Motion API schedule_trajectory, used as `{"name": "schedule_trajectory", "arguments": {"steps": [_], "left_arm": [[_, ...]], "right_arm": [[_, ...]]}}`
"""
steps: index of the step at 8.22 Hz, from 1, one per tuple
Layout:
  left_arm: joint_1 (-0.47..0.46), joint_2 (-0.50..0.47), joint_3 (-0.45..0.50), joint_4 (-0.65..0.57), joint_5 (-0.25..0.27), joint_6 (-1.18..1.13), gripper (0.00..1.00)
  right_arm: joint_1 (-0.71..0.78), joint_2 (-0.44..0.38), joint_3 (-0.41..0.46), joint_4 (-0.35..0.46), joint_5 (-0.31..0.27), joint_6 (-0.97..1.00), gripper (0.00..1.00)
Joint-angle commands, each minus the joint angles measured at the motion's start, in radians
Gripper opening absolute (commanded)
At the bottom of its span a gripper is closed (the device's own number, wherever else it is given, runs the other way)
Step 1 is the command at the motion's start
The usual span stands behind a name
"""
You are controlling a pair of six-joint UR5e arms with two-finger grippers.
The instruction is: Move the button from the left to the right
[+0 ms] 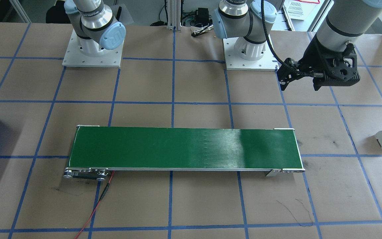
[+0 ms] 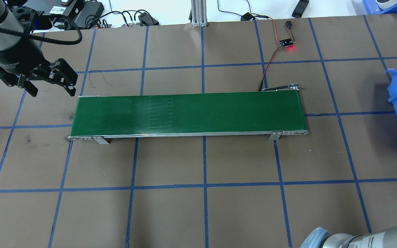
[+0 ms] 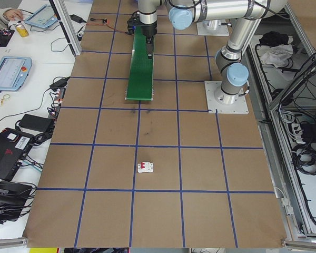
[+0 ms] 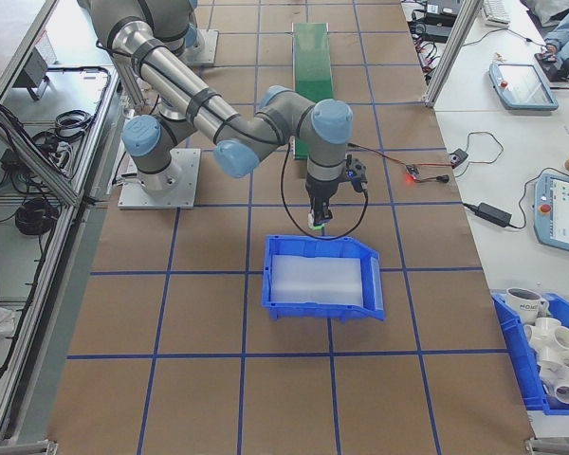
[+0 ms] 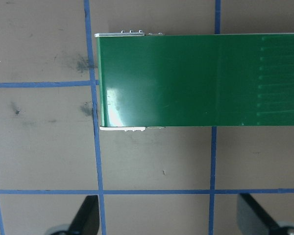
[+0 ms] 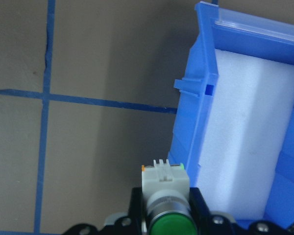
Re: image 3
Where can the hand of beige-sleeved person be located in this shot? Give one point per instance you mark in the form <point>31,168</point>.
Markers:
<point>13,15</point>

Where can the green conveyor belt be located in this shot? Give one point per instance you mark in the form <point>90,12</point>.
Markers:
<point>139,79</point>

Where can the small controller circuit board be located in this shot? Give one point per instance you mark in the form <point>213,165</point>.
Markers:
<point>104,20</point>

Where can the small black power adapter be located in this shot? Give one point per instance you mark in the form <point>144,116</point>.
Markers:
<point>59,83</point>

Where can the power strip with plugs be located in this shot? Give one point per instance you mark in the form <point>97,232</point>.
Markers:
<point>57,101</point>

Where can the blue grey teach pendant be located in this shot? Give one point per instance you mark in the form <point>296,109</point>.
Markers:
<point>9,73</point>
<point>40,16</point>

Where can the white red circuit breaker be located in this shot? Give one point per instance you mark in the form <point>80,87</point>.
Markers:
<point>145,167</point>

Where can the black cloth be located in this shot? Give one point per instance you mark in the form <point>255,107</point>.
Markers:
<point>274,38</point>

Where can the yellow drink can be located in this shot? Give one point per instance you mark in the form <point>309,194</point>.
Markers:
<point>22,31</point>

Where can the white cloth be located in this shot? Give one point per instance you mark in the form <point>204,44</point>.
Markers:
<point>276,56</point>

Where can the large black power adapter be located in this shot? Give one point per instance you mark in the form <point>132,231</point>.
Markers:
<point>35,122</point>

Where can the yellow rubber band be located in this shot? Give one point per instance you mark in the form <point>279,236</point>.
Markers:
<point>5,97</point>

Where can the white power strip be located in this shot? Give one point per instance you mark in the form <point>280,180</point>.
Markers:
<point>296,133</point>

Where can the black box with label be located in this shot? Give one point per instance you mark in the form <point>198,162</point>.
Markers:
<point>5,153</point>

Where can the black docking station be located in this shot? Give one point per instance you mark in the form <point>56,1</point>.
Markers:
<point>8,200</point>

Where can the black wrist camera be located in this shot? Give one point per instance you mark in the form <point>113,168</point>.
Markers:
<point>133,25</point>

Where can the white square base plate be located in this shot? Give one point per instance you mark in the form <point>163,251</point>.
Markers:
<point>239,105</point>
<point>200,32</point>

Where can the aluminium profile post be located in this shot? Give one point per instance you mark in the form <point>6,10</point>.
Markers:
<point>68,31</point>

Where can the V-shaped metal bar frame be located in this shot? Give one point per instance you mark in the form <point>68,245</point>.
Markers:
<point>276,116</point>

